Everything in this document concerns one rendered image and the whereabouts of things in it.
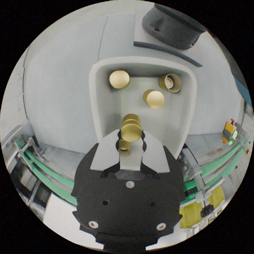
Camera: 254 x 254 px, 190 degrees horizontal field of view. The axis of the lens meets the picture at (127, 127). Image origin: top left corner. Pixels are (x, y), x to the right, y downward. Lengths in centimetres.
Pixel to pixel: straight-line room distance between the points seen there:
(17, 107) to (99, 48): 340
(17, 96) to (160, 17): 361
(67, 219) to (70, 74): 60
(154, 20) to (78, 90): 26
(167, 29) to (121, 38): 12
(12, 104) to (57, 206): 327
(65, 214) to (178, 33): 71
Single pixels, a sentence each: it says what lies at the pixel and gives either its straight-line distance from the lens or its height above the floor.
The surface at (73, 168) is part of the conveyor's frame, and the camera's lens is 33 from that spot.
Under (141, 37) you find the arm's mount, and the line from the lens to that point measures 23.
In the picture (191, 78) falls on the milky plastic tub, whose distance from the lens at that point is 15.
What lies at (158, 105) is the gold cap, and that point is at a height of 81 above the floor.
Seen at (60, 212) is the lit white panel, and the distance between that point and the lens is 54.
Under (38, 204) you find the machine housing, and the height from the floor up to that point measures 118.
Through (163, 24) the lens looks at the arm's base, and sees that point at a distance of 21.
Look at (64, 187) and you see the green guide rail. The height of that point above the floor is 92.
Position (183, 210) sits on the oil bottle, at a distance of 33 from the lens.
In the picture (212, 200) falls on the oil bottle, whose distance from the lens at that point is 40.
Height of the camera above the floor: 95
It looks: 62 degrees down
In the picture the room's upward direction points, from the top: 173 degrees counter-clockwise
